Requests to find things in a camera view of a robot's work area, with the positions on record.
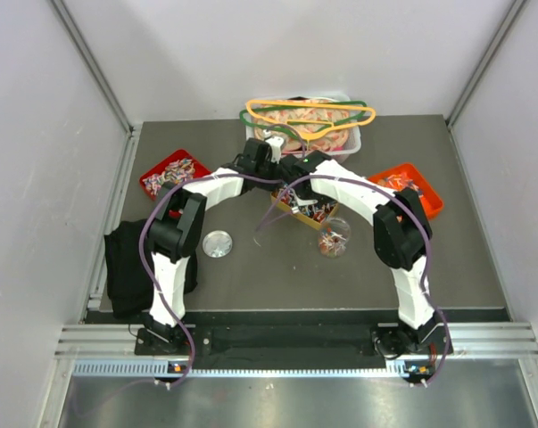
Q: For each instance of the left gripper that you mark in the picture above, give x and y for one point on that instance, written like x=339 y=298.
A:
x=271 y=186

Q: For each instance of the gold candy tin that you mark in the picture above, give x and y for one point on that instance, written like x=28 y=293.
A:
x=322 y=211

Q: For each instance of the clear glass jar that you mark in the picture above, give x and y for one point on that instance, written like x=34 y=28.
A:
x=334 y=234

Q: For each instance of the red candy tray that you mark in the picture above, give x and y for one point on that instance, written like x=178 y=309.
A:
x=175 y=168

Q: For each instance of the silver metal scoop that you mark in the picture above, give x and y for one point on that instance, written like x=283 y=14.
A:
x=304 y=207

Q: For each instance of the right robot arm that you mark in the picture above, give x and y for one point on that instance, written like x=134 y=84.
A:
x=401 y=234

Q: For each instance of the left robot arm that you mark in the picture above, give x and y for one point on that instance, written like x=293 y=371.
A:
x=173 y=231

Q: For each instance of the yellow clothes hanger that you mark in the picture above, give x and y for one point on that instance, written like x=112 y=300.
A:
x=308 y=120

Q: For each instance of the floral fabric item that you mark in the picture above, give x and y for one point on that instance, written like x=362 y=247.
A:
x=286 y=121

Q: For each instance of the white plastic basket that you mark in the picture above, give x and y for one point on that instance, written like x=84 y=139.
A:
x=353 y=143

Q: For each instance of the silver jar lid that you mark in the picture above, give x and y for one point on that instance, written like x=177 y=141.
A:
x=217 y=244

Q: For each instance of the green clothes hanger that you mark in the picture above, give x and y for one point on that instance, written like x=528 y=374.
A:
x=295 y=117

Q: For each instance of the black cloth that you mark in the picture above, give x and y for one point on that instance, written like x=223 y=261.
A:
x=129 y=287

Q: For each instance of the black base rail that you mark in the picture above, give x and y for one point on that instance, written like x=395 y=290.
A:
x=284 y=339

